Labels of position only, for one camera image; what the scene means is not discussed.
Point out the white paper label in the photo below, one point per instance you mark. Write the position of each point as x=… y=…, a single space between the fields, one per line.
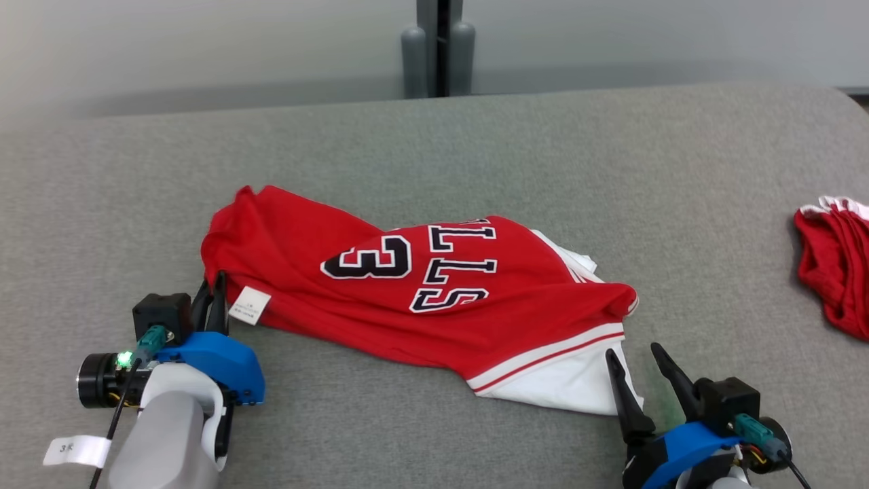
x=75 y=450

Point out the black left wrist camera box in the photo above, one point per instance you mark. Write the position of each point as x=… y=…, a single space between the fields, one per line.
x=161 y=314

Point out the red basketball shorts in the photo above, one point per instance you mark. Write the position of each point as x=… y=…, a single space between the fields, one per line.
x=838 y=272

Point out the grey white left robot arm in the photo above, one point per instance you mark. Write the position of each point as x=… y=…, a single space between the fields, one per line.
x=170 y=435

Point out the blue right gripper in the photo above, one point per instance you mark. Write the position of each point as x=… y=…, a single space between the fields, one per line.
x=679 y=445

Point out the red white basketball jersey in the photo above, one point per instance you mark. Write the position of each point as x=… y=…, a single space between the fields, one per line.
x=305 y=238

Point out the grey partition post with slot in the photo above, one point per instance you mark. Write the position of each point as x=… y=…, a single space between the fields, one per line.
x=414 y=61

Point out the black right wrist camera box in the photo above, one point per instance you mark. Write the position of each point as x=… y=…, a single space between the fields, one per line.
x=730 y=401

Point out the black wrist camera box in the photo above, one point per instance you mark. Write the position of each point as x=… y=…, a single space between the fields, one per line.
x=730 y=401
x=161 y=314

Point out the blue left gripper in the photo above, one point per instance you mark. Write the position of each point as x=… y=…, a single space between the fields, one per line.
x=224 y=363

